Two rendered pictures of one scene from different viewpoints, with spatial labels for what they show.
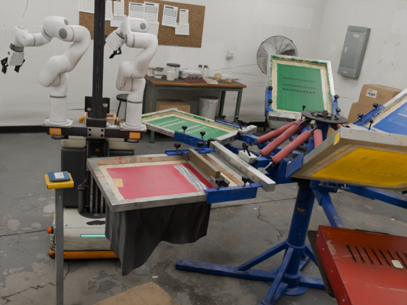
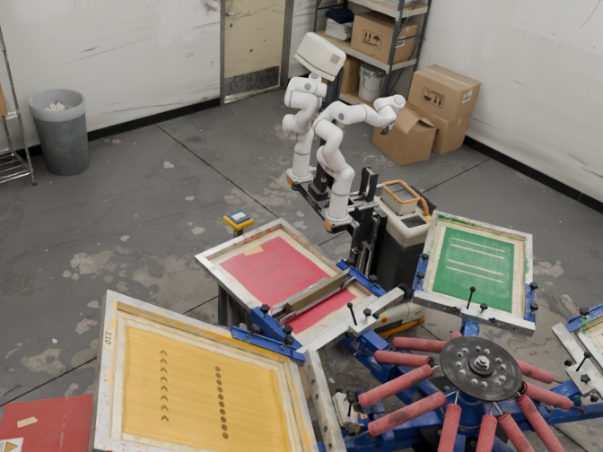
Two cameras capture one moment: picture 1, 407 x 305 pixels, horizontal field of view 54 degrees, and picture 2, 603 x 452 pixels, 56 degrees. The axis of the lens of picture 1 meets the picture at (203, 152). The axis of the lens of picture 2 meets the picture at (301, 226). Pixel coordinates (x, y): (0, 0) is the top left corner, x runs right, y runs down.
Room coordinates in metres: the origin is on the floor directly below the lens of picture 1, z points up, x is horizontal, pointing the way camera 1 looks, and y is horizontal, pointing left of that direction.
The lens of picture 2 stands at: (1.44, -1.90, 2.91)
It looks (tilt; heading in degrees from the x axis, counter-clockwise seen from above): 37 degrees down; 73
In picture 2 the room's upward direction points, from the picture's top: 6 degrees clockwise
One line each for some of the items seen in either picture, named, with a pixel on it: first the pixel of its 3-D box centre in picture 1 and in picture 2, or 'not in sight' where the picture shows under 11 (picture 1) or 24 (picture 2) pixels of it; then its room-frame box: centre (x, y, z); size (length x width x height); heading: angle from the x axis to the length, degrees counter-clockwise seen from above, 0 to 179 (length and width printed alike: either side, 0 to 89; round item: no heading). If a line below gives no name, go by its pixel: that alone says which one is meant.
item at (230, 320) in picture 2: (169, 232); (246, 321); (1.82, 0.12, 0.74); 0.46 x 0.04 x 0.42; 119
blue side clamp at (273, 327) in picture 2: (230, 192); (275, 330); (1.90, -0.17, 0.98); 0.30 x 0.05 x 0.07; 119
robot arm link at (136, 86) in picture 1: (134, 88); (341, 177); (2.35, 0.46, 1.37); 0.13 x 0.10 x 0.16; 116
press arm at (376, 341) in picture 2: (254, 162); (370, 339); (2.30, -0.32, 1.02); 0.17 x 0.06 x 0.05; 119
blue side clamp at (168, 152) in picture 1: (188, 155); (359, 281); (2.39, 0.10, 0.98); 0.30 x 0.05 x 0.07; 119
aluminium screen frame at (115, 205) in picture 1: (169, 176); (286, 277); (2.03, 0.17, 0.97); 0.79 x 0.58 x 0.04; 119
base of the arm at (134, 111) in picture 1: (133, 113); (341, 203); (2.37, 0.46, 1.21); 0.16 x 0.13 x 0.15; 14
